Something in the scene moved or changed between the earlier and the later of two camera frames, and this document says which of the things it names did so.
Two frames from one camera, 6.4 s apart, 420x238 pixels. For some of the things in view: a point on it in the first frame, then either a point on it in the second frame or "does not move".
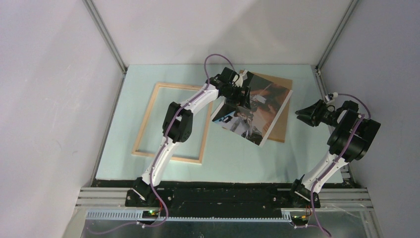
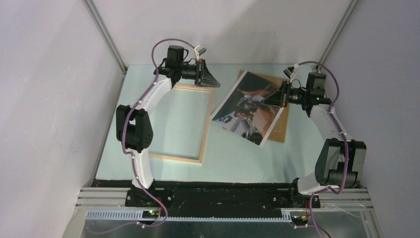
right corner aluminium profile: [318, 72] does not move
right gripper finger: [318, 107] -> [276, 98]
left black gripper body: [233, 95] -> [193, 72]
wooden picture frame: [136, 149] does not move
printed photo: [267, 99] does not move
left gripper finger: [246, 102] -> [208, 79]
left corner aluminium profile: [107, 39] does not move
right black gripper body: [325, 117] -> [292, 95]
